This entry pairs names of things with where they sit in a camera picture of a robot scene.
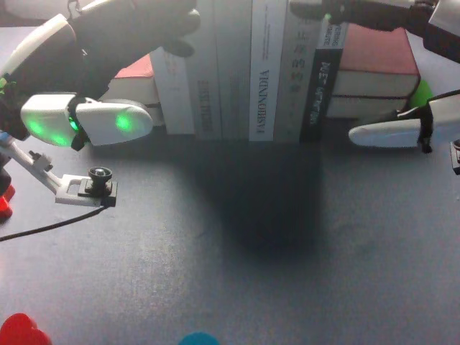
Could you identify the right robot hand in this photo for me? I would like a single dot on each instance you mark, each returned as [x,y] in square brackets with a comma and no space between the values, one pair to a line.
[442,39]

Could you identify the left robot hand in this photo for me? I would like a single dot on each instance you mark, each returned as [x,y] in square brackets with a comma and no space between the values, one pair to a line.
[100,46]

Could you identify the black-spined book white label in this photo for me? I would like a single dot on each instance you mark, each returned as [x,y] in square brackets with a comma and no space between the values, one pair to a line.
[318,90]

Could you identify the grey book Chinese characters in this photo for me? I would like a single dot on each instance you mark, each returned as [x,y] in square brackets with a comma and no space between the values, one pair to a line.
[298,79]

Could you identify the white Fashion India book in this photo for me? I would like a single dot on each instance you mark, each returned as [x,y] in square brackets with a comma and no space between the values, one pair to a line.
[264,72]

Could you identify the red hardcover book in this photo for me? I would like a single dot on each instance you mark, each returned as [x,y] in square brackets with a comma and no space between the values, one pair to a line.
[136,68]
[377,50]

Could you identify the green toy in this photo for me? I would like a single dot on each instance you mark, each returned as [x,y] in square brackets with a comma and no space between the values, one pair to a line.
[422,91]

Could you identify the grey book dark spine lettering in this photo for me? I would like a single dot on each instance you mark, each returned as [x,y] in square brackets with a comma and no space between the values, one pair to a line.
[206,90]

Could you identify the red plastic piece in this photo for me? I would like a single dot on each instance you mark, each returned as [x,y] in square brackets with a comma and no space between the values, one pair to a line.
[5,205]

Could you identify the grey table cloth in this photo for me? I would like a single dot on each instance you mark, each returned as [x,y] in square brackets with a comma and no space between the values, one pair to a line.
[143,269]

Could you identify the red heart-shaped toy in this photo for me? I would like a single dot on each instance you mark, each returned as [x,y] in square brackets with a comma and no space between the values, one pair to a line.
[21,330]

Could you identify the teal round toy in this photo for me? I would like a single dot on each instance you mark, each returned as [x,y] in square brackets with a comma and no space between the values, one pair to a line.
[197,339]

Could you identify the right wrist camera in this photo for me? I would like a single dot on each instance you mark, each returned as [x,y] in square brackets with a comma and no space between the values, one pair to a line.
[455,154]

